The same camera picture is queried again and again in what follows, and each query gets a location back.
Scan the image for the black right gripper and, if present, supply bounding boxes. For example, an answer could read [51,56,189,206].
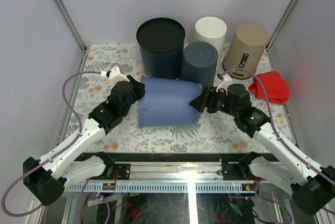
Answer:
[188,86,239,117]

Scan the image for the light blue plastic bin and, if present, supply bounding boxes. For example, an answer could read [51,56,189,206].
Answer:
[138,76,202,128]

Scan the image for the dark teal bin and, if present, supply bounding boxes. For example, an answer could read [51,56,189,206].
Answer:
[179,42,218,88]

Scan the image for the dark navy tall bin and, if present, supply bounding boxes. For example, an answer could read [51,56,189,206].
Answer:
[136,17,186,80]

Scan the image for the tan cylindrical bin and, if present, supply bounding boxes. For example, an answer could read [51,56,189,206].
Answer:
[222,23,270,80]

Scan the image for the cream white bin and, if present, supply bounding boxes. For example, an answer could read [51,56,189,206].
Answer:
[192,16,227,56]

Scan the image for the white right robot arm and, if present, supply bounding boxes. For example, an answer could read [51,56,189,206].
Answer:
[189,84,334,216]

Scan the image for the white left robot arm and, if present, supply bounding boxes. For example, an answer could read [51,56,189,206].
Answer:
[23,80,145,206]

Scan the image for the red crumpled cloth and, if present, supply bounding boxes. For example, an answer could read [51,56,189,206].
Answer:
[248,71,290,105]

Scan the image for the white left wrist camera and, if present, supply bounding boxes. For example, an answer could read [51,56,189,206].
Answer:
[100,66,129,86]

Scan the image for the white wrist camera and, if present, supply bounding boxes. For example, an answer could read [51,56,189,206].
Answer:
[216,73,232,92]
[100,66,129,86]

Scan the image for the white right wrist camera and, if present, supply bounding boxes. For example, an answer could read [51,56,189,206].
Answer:
[216,73,232,92]

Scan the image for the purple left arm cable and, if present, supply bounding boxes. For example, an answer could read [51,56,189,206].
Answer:
[1,71,108,216]

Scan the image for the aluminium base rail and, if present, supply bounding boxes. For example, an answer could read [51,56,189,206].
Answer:
[41,160,321,193]

